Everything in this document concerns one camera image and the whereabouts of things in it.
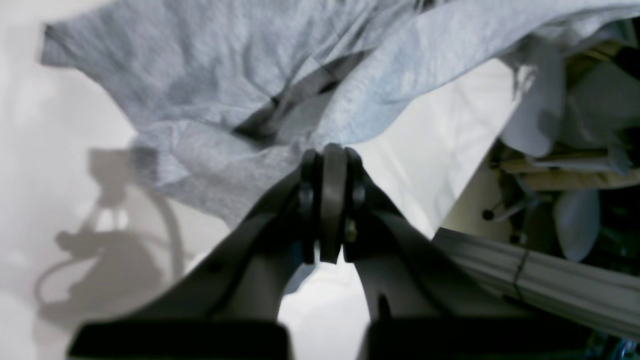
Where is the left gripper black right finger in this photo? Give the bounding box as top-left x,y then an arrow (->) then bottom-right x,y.
343,148 -> 587,360

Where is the grey t-shirt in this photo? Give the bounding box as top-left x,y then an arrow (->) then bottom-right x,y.
41,0 -> 639,228

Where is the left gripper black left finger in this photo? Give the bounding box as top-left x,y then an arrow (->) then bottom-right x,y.
67,150 -> 321,358

